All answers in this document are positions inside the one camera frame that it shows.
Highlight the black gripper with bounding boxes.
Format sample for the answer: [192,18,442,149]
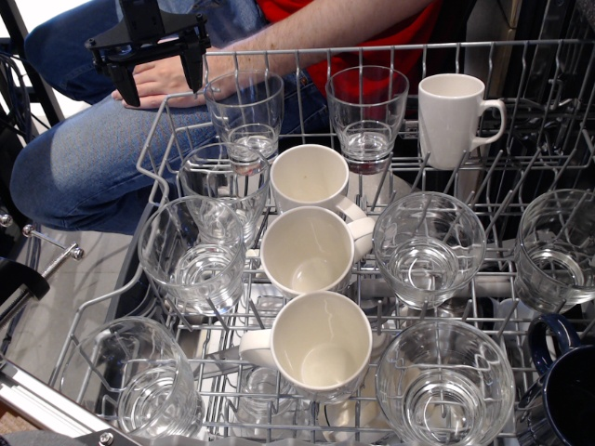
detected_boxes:
[85,1,211,107]

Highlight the person's hairy forearm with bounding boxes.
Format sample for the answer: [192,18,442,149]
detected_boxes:
[207,1,432,76]

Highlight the person's bare hand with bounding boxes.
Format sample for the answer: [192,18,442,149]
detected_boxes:
[111,48,233,110]

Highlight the clear glass back left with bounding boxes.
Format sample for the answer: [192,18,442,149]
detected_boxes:
[204,70,284,166]

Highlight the clear glass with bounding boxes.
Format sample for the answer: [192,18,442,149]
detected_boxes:
[59,317,203,439]
[376,320,515,445]
[204,70,284,166]
[373,191,486,309]
[514,189,594,313]
[138,195,245,317]
[325,65,409,175]

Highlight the blue jeans legs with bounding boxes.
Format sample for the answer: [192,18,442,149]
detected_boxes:
[9,1,328,235]

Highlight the clear glass second row left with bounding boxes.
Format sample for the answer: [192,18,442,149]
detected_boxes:
[178,142,271,247]

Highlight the clear glass middle left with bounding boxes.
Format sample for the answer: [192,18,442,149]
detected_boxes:
[138,195,245,317]

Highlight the white mug upper centre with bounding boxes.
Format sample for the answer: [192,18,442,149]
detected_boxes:
[271,144,366,220]

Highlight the white mug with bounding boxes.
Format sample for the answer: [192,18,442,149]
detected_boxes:
[259,206,376,298]
[418,73,507,170]
[239,291,373,403]
[271,144,366,220]

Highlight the clear glass back centre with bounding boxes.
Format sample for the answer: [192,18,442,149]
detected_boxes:
[325,65,409,175]

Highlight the red shirt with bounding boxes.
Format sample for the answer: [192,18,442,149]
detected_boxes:
[257,0,443,96]

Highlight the white mug middle centre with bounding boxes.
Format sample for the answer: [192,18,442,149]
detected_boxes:
[259,206,376,298]

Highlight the white mug back right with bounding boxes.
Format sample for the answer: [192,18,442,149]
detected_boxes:
[418,73,507,170]

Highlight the clear glass front left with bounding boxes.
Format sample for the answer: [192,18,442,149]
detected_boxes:
[59,317,203,439]

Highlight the white mug lower centre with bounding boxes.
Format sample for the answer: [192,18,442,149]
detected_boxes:
[239,291,373,403]

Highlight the clear glass middle right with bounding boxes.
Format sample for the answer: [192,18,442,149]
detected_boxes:
[373,191,486,309]

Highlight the small glass below rack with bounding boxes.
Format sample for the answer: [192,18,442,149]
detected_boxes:
[236,367,297,424]

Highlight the clear glass front right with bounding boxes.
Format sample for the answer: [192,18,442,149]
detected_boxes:
[376,320,515,445]

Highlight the clear glass far right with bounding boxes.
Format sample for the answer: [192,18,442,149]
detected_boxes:
[514,189,594,313]

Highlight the dark blue mug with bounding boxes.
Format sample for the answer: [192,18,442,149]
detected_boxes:
[516,313,594,445]

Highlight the metal clamp with black handle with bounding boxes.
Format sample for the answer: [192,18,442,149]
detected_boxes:
[1,224,86,328]

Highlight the grey wire dishwasher rack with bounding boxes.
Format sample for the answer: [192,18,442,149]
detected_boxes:
[47,38,595,446]

